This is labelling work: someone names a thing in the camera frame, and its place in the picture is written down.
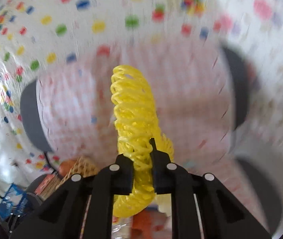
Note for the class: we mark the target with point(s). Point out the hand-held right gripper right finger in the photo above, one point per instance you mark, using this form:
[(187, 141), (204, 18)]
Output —
[(160, 176)]

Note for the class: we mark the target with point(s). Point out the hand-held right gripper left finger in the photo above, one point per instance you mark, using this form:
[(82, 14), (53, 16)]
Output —
[(124, 179)]

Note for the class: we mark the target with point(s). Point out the yellow foam fruit net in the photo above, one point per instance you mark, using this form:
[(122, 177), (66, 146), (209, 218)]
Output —
[(134, 119)]

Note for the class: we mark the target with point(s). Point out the white foam piece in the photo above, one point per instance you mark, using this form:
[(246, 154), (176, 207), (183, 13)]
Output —
[(163, 204)]

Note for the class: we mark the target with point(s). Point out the brown woven basket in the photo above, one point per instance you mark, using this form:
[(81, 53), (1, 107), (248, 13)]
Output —
[(82, 166)]

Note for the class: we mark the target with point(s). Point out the orange wrapper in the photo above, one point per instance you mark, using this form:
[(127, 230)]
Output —
[(144, 222)]

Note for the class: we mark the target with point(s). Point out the pink checked cloth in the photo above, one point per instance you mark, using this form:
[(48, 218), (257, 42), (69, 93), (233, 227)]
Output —
[(181, 92)]

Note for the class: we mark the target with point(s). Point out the blue plastic packet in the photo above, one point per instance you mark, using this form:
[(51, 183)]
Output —
[(13, 199)]

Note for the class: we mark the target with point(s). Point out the dark grey chair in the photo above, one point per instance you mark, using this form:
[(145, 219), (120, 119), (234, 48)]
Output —
[(30, 114)]

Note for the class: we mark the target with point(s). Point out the white cloth with coloured dots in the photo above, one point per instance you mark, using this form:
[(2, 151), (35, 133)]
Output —
[(56, 10)]

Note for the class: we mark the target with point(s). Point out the white floral cloth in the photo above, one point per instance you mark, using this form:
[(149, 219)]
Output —
[(268, 29)]

